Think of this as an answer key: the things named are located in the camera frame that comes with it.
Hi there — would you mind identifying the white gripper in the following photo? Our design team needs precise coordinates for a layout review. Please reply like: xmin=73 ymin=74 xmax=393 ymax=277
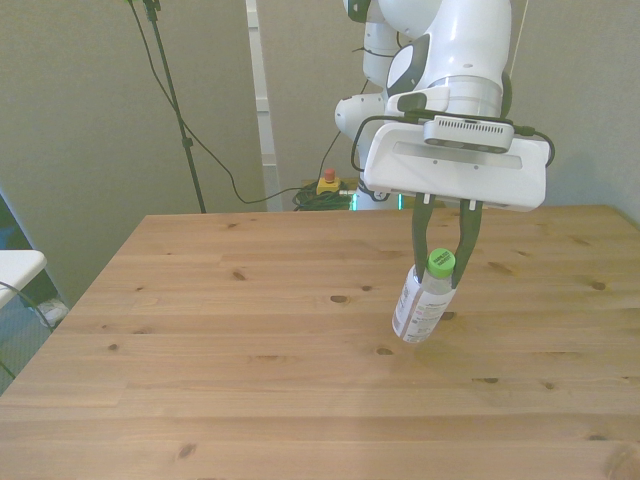
xmin=363 ymin=122 xmax=547 ymax=291

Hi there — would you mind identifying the clear water bottle green cap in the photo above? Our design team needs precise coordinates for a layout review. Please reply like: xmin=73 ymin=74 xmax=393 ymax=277
xmin=391 ymin=247 xmax=459 ymax=345

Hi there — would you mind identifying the black tripod stand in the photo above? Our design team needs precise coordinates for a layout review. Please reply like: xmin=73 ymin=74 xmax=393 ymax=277
xmin=142 ymin=0 xmax=208 ymax=214

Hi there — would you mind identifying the yellow emergency stop button box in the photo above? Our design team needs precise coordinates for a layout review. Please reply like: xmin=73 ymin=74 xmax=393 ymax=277
xmin=316 ymin=168 xmax=343 ymax=197

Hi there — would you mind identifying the white upright panel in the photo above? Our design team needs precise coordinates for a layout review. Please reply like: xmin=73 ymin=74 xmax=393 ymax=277
xmin=244 ymin=0 xmax=283 ymax=213

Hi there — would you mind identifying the white side table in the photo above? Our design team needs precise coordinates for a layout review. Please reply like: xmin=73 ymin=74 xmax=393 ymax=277
xmin=0 ymin=249 xmax=48 ymax=309

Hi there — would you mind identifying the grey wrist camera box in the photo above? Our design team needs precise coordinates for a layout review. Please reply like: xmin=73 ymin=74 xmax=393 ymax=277
xmin=423 ymin=114 xmax=514 ymax=152

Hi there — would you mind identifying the coiled green cable bundle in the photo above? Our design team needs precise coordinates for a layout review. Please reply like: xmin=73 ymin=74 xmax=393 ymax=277
xmin=292 ymin=185 xmax=359 ymax=213

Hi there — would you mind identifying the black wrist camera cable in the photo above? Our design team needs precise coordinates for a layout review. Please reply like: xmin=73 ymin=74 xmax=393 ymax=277
xmin=349 ymin=112 xmax=556 ymax=174

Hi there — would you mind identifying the thin beige hanging cord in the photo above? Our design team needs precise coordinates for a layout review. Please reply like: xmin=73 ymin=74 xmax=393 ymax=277
xmin=509 ymin=0 xmax=530 ymax=77

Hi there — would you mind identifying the black hanging tripod cable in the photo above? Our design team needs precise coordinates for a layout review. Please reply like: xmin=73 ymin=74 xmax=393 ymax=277
xmin=128 ymin=0 xmax=307 ymax=205

